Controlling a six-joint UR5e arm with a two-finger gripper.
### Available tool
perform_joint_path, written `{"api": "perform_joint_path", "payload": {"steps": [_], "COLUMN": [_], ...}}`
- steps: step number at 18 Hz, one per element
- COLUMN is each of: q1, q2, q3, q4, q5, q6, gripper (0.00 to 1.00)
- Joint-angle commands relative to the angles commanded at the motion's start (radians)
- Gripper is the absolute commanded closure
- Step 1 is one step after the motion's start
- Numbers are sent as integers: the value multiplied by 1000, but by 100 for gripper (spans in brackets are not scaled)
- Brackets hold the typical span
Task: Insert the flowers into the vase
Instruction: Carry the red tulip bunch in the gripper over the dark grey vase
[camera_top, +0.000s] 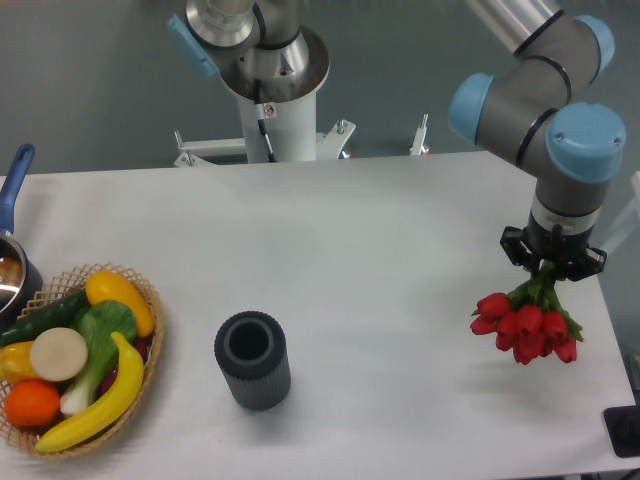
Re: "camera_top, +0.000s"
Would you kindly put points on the black device at table edge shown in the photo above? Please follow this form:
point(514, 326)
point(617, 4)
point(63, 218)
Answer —
point(622, 424)

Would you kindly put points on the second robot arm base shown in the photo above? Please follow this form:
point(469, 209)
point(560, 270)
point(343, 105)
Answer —
point(260, 49)

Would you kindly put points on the dark red fruit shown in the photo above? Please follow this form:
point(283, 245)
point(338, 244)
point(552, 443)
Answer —
point(141, 345)

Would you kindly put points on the yellow bell pepper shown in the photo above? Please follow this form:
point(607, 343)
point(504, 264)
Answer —
point(15, 363)

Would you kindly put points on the white table clamp bracket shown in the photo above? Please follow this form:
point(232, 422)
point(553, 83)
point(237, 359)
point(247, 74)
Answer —
point(329, 145)

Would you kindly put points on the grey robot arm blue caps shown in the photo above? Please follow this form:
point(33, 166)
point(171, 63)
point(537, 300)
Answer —
point(531, 118)

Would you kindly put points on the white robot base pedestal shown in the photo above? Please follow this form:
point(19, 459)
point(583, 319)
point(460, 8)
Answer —
point(287, 121)

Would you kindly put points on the orange fruit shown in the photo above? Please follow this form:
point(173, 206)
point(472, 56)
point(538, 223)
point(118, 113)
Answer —
point(32, 403)

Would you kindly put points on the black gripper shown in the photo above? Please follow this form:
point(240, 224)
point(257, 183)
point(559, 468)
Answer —
point(527, 247)

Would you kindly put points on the woven wicker basket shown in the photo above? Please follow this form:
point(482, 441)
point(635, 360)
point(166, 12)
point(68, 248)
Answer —
point(66, 284)

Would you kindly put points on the green cucumber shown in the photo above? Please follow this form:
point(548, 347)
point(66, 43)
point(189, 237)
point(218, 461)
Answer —
point(59, 313)

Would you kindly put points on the red tulip bouquet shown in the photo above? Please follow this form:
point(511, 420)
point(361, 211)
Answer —
point(529, 321)

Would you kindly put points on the green bok choy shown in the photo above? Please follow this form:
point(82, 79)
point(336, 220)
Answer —
point(96, 326)

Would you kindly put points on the dark grey ribbed vase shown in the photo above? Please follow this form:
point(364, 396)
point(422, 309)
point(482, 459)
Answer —
point(251, 350)

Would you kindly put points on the blue handled pot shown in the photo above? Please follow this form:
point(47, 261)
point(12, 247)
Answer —
point(20, 279)

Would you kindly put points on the yellow banana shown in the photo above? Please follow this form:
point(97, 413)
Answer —
point(104, 411)

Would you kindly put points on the beige round disc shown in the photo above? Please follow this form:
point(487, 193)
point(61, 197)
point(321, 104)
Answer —
point(58, 354)

